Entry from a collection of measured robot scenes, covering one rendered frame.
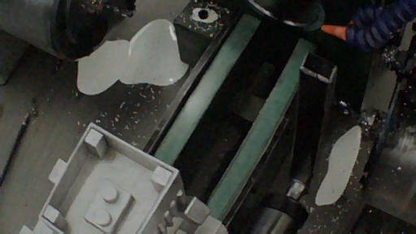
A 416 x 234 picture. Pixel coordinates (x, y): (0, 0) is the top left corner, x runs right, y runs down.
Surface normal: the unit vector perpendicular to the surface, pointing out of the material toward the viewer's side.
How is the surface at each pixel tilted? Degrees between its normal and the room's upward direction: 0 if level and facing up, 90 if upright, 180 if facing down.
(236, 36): 0
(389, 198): 81
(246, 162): 0
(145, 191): 0
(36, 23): 73
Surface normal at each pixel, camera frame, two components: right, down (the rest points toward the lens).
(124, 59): -0.07, -0.45
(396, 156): -0.44, 0.38
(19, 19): -0.49, 0.63
